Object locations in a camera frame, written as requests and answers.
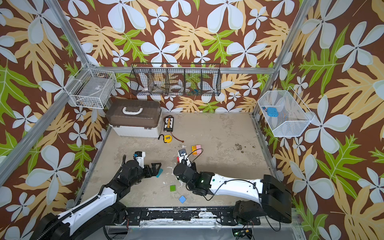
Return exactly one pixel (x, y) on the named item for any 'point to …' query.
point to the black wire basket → (175, 79)
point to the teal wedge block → (159, 173)
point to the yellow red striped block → (194, 148)
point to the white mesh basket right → (293, 116)
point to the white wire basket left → (92, 87)
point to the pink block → (198, 147)
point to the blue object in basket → (272, 112)
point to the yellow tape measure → (166, 138)
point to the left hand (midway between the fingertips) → (155, 163)
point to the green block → (172, 188)
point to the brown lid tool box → (134, 118)
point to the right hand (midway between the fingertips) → (177, 162)
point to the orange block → (195, 153)
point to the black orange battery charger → (168, 124)
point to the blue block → (182, 199)
